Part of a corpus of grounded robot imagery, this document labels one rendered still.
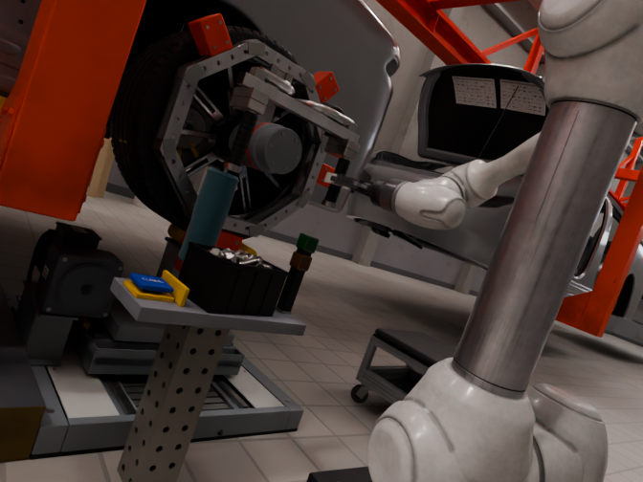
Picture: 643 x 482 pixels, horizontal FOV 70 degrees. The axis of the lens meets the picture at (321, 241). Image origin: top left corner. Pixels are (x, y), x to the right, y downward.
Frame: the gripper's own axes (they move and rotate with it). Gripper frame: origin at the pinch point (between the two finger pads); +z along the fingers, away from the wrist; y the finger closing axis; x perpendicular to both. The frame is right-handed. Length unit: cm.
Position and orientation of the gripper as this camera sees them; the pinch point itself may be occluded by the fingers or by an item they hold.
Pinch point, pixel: (338, 181)
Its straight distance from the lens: 135.5
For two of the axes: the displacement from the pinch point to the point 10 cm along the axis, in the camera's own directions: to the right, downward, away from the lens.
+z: -6.3, -2.7, 7.3
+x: 3.4, -9.4, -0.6
